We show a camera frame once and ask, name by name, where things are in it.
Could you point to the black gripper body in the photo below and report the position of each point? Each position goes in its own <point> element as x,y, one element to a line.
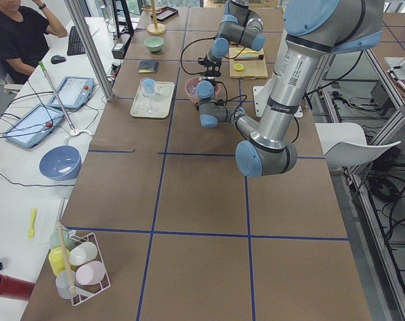
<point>213,70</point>

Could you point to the pink bowl of ice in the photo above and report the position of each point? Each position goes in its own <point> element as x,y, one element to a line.
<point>192,90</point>

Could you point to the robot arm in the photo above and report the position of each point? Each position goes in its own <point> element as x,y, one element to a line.
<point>311,30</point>
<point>240,25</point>

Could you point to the blue plastic cup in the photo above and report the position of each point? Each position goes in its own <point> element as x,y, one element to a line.
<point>147,87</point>

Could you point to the white cup in rack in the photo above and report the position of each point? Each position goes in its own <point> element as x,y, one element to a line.
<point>83,253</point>

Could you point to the green cup in rack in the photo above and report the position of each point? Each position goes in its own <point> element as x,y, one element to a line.
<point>54,240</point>

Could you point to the pink cup in rack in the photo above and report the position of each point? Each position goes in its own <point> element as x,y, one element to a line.
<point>90,273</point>

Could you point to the yellow cup in rack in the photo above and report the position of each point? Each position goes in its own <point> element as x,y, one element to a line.
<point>56,260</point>

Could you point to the grey cup in rack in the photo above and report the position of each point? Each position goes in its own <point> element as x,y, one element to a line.
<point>63,287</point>

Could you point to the lemon slice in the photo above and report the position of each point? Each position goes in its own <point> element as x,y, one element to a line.
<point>239,67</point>

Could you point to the steel muddler black tip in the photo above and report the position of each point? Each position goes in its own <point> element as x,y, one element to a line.
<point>249,57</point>

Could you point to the wooden cutting board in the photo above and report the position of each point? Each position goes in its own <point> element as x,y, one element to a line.
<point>256,69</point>

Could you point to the yellow plastic knife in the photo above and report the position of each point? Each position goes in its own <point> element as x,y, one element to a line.
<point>251,52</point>

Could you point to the green ceramic bowl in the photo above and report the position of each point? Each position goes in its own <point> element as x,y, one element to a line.
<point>154,43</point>

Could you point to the cream bear serving tray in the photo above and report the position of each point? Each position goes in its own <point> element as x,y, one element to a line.
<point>162,100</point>

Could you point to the grey yellow sponge cloth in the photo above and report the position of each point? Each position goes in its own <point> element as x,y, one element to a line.
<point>148,67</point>

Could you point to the clear wine glass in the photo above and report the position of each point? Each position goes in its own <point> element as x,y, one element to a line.
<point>151,109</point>

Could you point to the wooden stand with pole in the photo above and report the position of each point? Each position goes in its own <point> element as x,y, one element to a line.
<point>155,28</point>

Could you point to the black tray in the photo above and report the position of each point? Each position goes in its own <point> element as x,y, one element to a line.
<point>165,13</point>

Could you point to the black keyboard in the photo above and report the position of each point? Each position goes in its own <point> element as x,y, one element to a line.
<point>74,45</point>

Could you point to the far blue teach pendant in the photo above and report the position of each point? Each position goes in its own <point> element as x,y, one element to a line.
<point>74,92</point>

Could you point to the blue teach pendant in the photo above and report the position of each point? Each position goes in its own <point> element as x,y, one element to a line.
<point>74,92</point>
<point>34,126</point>

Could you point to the white chair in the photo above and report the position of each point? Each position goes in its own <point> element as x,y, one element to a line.
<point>345,145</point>

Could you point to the black computer mouse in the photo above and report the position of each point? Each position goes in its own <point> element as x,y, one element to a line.
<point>57,59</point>

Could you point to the blue bowl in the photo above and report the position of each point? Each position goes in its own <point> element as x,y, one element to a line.
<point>61,163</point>

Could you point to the near blue teach pendant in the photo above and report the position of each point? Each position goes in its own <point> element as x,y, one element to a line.
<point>34,126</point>

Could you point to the person in black shirt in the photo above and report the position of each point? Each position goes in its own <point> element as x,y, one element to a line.
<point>22,37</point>

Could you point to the yellow plastic spoon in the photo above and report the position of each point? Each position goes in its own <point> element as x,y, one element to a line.
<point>31,230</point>

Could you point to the red cylinder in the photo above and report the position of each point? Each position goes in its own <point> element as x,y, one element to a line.
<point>14,288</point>

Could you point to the aluminium frame post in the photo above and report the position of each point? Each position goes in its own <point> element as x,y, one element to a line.
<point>79,21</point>

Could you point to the white wire cup rack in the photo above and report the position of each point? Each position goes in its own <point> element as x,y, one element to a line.
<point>87,292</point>

